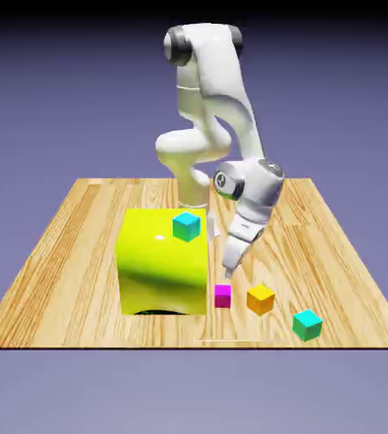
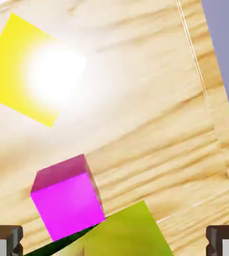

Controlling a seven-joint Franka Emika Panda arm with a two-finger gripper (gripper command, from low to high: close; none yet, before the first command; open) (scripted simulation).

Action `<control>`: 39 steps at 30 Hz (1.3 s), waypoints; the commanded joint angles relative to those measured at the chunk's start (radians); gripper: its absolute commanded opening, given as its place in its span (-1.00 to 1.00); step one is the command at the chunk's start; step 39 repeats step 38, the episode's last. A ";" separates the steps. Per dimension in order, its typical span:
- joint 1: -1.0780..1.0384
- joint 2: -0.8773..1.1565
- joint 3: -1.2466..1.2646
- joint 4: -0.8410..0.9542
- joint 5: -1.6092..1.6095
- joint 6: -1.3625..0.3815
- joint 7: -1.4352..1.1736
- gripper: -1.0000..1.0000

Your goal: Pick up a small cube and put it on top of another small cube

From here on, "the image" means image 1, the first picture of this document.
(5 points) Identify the large yellow box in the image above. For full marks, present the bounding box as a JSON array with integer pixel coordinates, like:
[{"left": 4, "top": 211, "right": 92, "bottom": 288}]
[{"left": 115, "top": 207, "right": 209, "bottom": 316}]

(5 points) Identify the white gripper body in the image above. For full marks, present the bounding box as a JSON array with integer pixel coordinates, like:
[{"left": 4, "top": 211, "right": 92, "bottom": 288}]
[{"left": 221, "top": 235, "right": 252, "bottom": 271}]

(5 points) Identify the small teal cube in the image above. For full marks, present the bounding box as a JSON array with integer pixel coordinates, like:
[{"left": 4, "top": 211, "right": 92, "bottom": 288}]
[{"left": 291, "top": 309, "right": 324, "bottom": 342}]

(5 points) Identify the small magenta cube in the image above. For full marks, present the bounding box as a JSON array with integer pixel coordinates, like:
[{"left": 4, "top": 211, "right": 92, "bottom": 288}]
[{"left": 213, "top": 283, "right": 232, "bottom": 309}]

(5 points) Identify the small cyan cube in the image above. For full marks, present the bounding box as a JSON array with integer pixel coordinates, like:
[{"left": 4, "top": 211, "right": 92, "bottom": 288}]
[{"left": 172, "top": 212, "right": 202, "bottom": 243}]

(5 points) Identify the small orange cube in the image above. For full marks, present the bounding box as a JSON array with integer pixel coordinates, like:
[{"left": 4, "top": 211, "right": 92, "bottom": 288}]
[{"left": 246, "top": 283, "right": 276, "bottom": 316}]

